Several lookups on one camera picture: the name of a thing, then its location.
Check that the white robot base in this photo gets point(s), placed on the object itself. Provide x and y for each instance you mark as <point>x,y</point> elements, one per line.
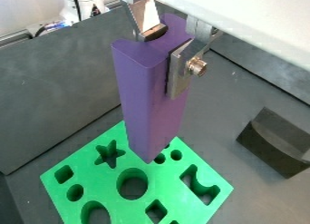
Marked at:
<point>78,10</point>

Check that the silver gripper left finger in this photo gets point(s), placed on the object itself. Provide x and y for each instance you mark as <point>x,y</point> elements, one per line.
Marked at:
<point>150,28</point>

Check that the green shape sorter board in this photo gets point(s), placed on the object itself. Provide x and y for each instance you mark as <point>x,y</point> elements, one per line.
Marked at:
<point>103,185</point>

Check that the purple arch block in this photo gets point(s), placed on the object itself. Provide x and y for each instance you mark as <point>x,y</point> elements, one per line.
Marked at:
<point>151,114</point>

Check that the dark grey foam block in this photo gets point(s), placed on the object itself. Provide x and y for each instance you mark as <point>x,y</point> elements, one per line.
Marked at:
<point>277,142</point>

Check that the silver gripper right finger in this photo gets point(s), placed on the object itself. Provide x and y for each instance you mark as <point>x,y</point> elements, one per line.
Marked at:
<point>186,61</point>

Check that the aluminium frame rail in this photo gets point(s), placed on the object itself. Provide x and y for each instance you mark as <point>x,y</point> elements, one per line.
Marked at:
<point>15,37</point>

